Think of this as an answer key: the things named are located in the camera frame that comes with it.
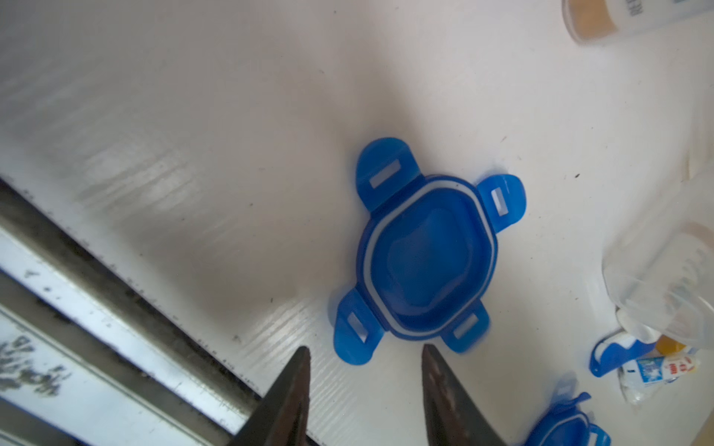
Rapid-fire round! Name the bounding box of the aluminium front rail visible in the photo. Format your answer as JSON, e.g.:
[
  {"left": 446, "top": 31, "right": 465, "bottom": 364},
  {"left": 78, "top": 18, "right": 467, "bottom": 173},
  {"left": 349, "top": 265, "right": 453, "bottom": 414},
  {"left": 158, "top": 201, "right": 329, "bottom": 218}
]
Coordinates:
[{"left": 1, "top": 185, "right": 258, "bottom": 445}]

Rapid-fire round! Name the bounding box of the clear toiletry cup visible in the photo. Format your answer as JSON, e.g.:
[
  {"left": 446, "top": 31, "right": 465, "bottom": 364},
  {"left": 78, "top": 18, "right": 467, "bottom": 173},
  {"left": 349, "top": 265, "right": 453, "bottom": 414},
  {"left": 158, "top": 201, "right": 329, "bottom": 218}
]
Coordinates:
[{"left": 604, "top": 167, "right": 713, "bottom": 349}]

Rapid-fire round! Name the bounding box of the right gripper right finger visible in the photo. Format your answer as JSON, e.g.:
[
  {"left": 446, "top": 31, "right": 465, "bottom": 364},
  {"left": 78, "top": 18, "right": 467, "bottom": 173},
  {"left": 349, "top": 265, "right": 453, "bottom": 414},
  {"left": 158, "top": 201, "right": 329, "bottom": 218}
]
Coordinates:
[{"left": 421, "top": 344, "right": 506, "bottom": 446}]

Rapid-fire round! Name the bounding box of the small toothpaste tube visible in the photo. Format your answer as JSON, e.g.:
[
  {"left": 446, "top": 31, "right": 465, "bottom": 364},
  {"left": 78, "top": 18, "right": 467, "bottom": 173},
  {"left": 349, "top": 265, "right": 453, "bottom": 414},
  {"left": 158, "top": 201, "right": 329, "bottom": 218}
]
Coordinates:
[{"left": 618, "top": 354, "right": 700, "bottom": 406}]

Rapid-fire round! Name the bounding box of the blue lid of cup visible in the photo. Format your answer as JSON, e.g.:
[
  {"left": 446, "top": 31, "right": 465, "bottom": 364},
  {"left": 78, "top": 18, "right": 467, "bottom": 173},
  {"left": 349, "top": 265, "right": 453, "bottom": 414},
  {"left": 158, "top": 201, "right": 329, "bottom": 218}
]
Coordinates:
[
  {"left": 524, "top": 392, "right": 612, "bottom": 446},
  {"left": 333, "top": 138, "right": 527, "bottom": 365}
]

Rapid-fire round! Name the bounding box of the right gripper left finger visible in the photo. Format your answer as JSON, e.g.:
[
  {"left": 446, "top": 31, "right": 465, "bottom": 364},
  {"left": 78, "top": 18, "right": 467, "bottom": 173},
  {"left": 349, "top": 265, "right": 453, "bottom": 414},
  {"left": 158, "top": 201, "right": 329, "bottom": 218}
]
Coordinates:
[{"left": 228, "top": 346, "right": 311, "bottom": 446}]

